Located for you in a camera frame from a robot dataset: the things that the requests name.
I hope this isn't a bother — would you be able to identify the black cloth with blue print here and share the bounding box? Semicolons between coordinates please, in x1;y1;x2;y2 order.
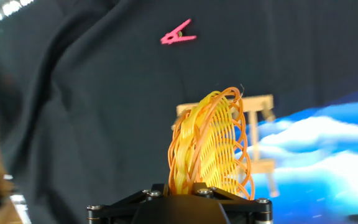
0;0;358;224

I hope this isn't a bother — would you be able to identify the pink clothespin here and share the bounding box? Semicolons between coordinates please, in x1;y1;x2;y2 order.
160;18;198;45

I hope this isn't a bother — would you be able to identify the yellow orange woven dish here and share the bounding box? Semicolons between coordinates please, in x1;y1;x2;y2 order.
167;86;256;202

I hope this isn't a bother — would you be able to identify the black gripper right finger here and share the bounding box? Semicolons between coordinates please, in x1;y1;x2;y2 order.
193;182;273;224

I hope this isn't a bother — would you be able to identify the wooden dish rack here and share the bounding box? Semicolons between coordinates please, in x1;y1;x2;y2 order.
171;94;281;198

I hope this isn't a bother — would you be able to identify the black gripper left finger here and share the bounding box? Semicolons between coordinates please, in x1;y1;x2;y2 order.
86;183;170;224

